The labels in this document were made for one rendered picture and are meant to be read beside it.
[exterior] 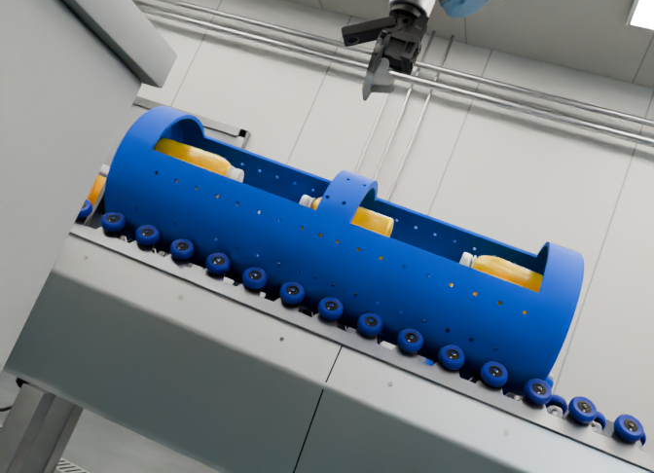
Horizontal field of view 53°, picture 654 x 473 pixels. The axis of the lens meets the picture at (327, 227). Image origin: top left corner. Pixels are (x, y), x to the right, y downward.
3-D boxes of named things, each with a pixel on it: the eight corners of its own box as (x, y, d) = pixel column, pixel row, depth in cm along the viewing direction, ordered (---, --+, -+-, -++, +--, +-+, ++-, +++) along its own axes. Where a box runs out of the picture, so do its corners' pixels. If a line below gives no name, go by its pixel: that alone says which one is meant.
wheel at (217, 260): (236, 258, 120) (235, 266, 122) (217, 247, 122) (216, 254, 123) (219, 272, 117) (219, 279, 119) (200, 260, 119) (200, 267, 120)
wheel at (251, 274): (272, 272, 119) (272, 280, 120) (253, 261, 120) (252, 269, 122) (257, 286, 116) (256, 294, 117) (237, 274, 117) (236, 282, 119)
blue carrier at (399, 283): (542, 408, 105) (599, 243, 108) (82, 221, 122) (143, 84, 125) (517, 392, 133) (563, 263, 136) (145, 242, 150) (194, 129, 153)
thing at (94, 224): (91, 234, 130) (119, 177, 132) (81, 229, 131) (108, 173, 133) (113, 243, 140) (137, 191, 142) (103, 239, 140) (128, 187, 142)
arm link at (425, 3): (394, -23, 136) (395, 3, 145) (385, -4, 135) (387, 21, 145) (435, -12, 134) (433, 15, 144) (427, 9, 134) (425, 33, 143)
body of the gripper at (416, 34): (409, 61, 132) (430, 11, 134) (369, 49, 134) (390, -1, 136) (409, 79, 140) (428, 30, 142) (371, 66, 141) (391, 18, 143)
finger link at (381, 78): (384, 100, 132) (401, 60, 133) (357, 90, 133) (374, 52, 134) (385, 106, 135) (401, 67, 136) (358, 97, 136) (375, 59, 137)
